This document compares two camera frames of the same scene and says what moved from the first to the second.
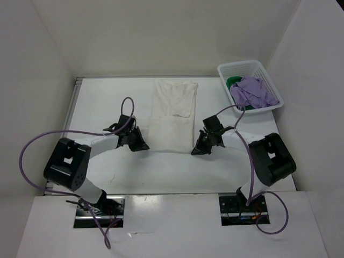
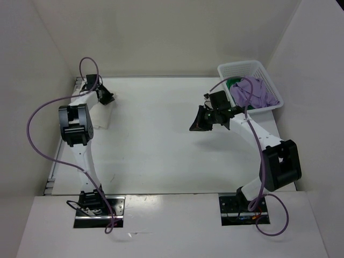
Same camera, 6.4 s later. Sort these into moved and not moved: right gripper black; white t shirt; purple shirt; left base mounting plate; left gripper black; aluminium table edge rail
Moved: white t shirt; right gripper black; left gripper black
Not moved: aluminium table edge rail; purple shirt; left base mounting plate
